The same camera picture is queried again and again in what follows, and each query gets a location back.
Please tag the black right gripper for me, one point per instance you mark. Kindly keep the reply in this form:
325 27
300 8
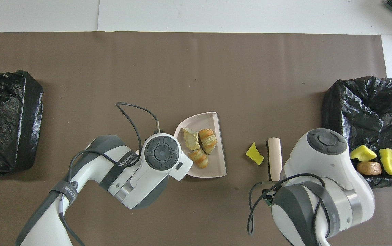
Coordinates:
268 198

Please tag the beige hand brush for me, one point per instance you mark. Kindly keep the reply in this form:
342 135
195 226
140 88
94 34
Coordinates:
275 157

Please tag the small yellow sponge piece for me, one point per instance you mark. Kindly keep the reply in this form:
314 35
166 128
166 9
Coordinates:
254 154

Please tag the beige plastic dustpan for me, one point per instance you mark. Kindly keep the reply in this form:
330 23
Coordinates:
216 160

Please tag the small toy croissant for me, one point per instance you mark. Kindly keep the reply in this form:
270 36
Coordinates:
199 158

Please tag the large toy croissant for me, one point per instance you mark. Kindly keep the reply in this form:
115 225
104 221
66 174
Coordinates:
207 140

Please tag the pale bread chunk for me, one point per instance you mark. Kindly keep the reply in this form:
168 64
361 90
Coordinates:
191 139

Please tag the notched yellow sponge piece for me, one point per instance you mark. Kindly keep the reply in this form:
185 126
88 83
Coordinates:
362 153

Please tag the brown bread roll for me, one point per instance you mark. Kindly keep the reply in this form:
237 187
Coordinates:
369 168

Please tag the yellow sponge wedge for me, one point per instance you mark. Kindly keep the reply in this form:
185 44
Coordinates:
390 161

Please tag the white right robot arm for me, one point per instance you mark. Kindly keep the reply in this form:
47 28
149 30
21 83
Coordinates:
325 141

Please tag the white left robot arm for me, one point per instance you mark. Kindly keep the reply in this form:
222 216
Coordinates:
161 152

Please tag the crumpled black bagged bin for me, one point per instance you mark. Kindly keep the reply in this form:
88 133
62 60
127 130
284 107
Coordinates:
387 109

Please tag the empty black bagged bin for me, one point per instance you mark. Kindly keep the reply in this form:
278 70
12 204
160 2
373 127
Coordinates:
8 136

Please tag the brown paper table mat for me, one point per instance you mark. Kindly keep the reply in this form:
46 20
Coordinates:
196 44

